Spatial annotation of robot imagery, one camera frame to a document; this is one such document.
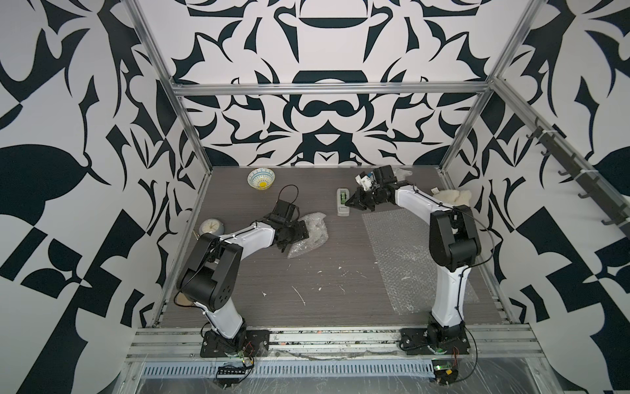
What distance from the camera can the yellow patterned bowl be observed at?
1.13 metres

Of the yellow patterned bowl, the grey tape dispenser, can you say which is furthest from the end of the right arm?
the yellow patterned bowl

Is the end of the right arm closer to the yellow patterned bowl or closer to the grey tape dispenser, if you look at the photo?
the grey tape dispenser
